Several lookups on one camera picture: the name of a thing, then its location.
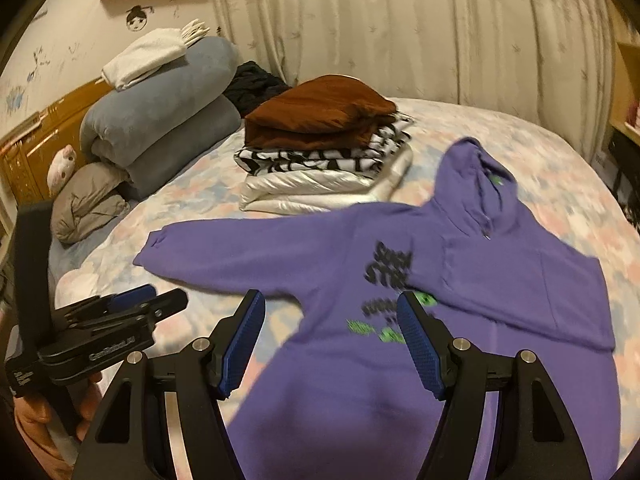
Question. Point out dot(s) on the white fringed scarf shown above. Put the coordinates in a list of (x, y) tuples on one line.
[(145, 55)]

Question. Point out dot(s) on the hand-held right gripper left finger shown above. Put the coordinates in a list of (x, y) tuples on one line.
[(244, 342)]

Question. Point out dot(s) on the dark knitted cloth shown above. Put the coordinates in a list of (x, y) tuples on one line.
[(250, 85)]

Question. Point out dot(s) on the black case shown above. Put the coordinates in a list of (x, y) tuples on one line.
[(620, 180)]

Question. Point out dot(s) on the beige puffy pillow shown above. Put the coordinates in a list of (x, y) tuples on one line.
[(85, 202)]

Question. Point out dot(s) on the floral bed sheet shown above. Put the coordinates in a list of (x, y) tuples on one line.
[(440, 120)]

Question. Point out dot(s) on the person's left hand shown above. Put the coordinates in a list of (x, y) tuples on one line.
[(32, 422)]

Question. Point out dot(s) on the white satin puffy jacket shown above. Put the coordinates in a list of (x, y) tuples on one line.
[(310, 191)]

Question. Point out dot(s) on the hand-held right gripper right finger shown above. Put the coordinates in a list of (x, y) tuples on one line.
[(420, 350)]

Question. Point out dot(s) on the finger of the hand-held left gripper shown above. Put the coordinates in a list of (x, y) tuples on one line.
[(170, 302), (131, 297)]

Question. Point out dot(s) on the wooden bookshelf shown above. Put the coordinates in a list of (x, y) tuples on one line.
[(627, 90)]

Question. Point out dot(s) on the grey folded blanket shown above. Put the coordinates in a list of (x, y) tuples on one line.
[(165, 110)]

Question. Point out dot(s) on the purple printed hoodie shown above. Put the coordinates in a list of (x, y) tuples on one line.
[(325, 240)]

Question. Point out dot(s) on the black and white patterned garment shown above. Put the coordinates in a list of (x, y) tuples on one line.
[(300, 160)]

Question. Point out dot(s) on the doll face wall sticker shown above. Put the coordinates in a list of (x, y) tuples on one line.
[(139, 17)]

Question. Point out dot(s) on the wooden headboard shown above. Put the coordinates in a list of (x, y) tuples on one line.
[(30, 155)]

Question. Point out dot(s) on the cream patterned curtain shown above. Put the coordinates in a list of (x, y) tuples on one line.
[(400, 25)]

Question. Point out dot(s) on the brown folded garment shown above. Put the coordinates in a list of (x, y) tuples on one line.
[(310, 110)]

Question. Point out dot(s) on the white and pink plush toy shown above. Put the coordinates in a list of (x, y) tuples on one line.
[(62, 162)]

